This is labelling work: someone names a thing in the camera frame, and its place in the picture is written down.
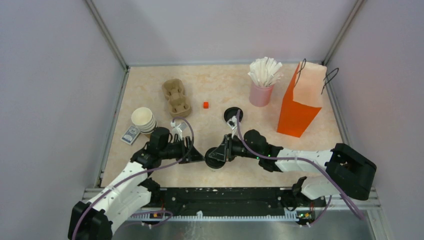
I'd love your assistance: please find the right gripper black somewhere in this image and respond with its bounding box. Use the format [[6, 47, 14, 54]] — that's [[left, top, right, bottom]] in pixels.
[[209, 133, 261, 162]]

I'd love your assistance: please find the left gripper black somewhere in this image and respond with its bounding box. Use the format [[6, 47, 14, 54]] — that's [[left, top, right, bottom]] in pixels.
[[159, 135, 206, 164]]

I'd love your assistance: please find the black cup lid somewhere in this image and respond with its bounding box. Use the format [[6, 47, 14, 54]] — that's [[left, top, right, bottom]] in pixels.
[[205, 146, 228, 169], [223, 106, 244, 122]]

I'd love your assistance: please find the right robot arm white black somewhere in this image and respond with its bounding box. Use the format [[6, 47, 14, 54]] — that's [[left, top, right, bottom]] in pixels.
[[205, 129, 377, 206]]

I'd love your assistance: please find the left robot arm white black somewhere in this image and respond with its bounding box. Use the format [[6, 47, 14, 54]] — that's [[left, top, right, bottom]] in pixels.
[[67, 127, 205, 240]]

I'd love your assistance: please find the brown pulp cup carrier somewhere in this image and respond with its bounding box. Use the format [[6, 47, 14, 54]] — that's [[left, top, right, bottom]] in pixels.
[[161, 78, 192, 118]]

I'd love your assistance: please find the stack of paper cups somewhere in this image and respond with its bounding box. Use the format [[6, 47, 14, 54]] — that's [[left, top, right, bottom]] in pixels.
[[131, 107, 158, 134]]

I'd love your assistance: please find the pink straw holder cup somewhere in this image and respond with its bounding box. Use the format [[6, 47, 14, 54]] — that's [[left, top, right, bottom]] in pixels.
[[249, 83, 274, 107]]

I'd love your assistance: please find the bundle of white wrapped straws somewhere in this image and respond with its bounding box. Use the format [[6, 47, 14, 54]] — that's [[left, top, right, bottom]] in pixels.
[[247, 57, 283, 88]]

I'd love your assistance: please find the orange paper bag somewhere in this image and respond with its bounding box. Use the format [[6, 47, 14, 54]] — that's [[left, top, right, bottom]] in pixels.
[[276, 62, 327, 138]]

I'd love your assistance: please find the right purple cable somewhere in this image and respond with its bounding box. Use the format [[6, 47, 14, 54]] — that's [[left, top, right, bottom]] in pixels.
[[235, 109, 365, 221]]

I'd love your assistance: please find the purple cable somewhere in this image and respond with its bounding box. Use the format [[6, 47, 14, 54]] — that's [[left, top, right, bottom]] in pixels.
[[235, 109, 365, 221], [71, 116, 196, 240]]

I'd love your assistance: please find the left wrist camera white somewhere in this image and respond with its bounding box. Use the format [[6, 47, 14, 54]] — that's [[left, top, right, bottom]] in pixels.
[[170, 121, 188, 140]]

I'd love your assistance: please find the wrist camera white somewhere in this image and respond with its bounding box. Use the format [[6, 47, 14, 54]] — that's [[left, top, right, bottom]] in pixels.
[[170, 121, 188, 140], [226, 117, 237, 130]]

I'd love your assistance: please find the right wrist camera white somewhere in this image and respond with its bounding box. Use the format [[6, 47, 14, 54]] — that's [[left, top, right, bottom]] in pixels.
[[226, 117, 237, 130]]

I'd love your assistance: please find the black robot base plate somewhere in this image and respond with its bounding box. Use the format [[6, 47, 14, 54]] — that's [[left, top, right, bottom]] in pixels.
[[148, 187, 327, 217]]

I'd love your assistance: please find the white toothed cable rail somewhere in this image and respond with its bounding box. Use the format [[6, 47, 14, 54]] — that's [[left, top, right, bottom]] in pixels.
[[128, 211, 300, 222]]

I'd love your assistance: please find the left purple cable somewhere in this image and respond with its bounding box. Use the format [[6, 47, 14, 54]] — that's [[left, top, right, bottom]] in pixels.
[[71, 116, 196, 240]]

